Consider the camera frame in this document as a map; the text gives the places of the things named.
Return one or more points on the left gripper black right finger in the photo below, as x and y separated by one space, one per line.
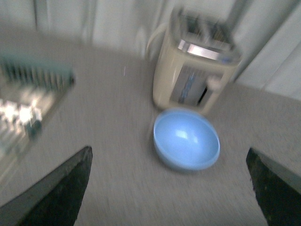
277 189

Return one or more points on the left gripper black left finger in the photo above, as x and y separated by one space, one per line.
55 200

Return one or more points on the blue bowl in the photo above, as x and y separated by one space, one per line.
185 141

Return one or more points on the dish rack with green rim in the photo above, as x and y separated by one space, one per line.
29 89

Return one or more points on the white curtain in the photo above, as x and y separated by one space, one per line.
268 32

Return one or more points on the cream two-slot toaster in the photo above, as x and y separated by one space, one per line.
197 58

